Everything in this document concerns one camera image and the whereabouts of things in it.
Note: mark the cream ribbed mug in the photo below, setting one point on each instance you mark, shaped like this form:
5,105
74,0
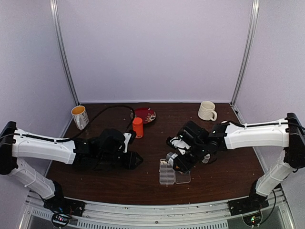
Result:
207,111

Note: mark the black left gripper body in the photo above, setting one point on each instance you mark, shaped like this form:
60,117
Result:
108,159

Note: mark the red floral plate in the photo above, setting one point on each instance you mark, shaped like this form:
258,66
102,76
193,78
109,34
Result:
146,114

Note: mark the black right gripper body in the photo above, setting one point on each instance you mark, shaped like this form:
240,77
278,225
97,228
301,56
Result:
198,154

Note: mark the white pill bottle near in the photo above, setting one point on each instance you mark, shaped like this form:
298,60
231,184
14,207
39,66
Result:
206,159

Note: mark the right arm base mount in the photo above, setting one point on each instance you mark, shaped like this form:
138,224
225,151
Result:
250,208

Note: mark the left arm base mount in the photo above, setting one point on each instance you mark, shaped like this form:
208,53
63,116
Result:
63,209

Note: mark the yellow interior patterned mug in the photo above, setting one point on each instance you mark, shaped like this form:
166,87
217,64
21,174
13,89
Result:
80,116

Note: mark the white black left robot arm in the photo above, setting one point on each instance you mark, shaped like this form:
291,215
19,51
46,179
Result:
16,144

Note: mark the grey lid pill bottle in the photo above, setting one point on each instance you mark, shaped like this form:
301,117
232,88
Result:
170,158

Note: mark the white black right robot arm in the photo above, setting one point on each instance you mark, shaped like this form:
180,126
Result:
194,144

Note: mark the right aluminium frame post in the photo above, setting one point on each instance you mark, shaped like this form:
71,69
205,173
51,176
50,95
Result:
247,50

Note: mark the orange pill bottle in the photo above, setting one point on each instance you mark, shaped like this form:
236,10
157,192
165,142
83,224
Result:
137,126

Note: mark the left aluminium frame post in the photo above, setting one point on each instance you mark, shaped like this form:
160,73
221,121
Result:
63,55

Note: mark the clear plastic pill organizer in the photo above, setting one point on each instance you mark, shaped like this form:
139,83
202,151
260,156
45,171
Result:
168,176

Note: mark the aluminium frame post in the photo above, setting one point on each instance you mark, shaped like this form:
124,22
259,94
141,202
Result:
63,55
247,50

